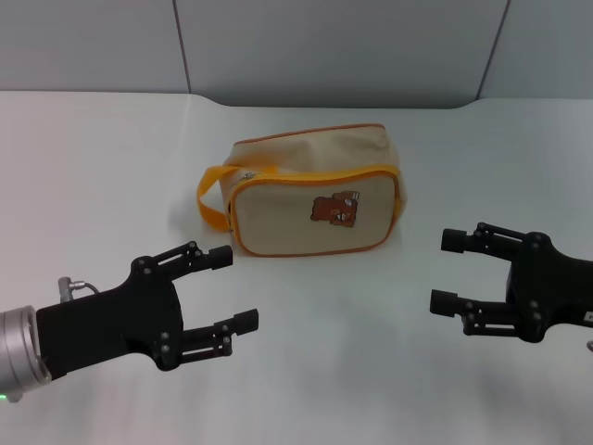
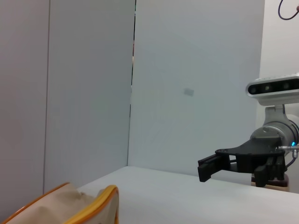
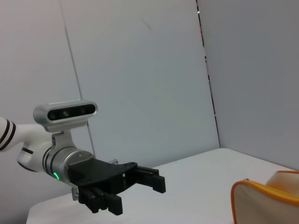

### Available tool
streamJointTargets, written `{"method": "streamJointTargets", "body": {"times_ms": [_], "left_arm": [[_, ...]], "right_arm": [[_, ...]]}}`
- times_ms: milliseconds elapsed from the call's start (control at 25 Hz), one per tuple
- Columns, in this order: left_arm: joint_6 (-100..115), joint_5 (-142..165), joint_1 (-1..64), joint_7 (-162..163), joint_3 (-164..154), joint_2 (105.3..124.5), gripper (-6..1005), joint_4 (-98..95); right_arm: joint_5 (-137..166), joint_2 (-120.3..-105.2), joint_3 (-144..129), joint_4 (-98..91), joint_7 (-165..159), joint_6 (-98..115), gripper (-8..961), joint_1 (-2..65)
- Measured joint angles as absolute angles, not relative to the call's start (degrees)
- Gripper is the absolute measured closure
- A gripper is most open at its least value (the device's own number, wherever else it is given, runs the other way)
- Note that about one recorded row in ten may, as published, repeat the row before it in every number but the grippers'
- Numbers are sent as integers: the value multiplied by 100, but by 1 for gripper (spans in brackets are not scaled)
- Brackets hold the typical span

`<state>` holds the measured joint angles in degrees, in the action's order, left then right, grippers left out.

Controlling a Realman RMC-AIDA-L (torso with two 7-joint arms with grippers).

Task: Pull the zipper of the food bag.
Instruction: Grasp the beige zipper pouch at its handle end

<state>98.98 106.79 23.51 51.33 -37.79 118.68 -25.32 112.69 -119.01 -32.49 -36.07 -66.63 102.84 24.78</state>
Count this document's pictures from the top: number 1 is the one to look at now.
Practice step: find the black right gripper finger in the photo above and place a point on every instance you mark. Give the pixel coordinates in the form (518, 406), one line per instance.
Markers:
(463, 241)
(449, 303)

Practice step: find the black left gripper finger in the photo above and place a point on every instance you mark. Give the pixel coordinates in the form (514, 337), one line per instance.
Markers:
(218, 331)
(199, 257)

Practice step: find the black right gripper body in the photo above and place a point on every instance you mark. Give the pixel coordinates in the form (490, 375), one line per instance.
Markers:
(556, 287)

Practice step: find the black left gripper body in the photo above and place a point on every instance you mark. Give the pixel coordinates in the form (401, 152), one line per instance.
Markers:
(116, 320)

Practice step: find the beige bag with orange trim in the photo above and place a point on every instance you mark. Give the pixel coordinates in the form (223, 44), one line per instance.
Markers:
(287, 218)

